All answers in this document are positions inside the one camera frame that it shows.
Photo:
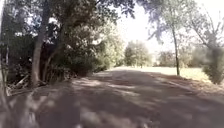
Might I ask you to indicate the clump of green trees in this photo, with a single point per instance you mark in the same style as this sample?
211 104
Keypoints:
136 55

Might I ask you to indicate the grey asphalt path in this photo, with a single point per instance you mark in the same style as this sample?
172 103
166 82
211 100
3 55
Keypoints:
133 100

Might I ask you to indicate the wood of trees and bushes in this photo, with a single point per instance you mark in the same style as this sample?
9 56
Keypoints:
66 43

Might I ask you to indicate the row of hazy trees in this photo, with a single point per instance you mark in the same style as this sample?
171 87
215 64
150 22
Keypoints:
170 59

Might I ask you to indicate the slender tall tree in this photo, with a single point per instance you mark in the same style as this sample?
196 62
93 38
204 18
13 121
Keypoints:
176 56

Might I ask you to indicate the pale green grass field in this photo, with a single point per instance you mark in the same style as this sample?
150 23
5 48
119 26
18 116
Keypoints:
186 72

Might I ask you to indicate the brown dirt verge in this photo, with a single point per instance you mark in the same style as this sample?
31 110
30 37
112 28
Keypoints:
200 86

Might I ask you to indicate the bushy tree with bare branches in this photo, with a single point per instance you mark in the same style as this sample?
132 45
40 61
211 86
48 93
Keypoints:
215 66

